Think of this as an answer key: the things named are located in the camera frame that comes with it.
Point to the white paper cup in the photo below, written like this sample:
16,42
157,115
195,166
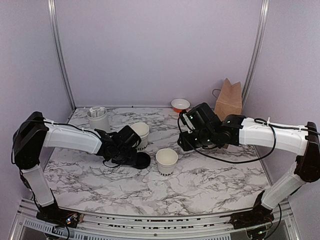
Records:
166,159

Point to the stack of white paper cups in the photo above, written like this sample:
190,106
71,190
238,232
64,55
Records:
143,130

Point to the brown paper bag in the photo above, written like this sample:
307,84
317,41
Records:
228,99

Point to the black plastic cup lid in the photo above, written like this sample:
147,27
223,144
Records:
142,161

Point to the left aluminium frame post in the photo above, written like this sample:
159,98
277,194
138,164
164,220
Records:
59,52

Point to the white sugar packets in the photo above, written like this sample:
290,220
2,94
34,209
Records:
97,111

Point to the right aluminium frame post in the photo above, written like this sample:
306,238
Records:
257,47

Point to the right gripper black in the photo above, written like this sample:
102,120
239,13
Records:
185,147

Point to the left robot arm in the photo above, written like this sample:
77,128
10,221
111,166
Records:
37,133

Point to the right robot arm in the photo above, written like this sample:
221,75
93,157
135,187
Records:
301,140

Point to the front aluminium rail base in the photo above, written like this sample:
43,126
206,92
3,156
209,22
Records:
103,226

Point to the aluminium frame post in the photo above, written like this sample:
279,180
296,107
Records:
257,47
59,52

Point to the grey cylindrical canister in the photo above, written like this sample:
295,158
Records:
100,123

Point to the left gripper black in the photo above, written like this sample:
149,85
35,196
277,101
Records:
129,162

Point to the orange white bowl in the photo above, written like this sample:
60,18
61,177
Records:
180,104

